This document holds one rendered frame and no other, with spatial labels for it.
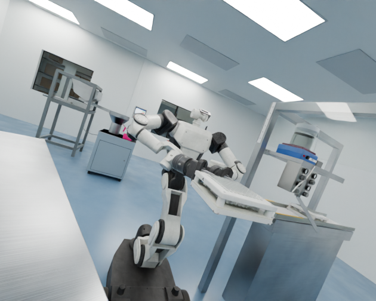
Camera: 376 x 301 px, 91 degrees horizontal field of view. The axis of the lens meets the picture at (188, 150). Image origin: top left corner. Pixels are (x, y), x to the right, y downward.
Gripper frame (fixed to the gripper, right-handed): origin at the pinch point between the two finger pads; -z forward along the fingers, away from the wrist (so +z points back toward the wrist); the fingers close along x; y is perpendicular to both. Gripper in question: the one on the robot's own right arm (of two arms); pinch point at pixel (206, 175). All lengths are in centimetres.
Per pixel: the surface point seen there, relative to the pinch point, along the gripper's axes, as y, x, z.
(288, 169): -72, -16, -18
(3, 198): 60, 18, 19
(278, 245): -97, 42, -28
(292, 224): -92, 20, -31
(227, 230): -78, 47, 7
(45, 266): 57, 18, -7
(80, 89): -71, -29, 362
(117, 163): -115, 71, 236
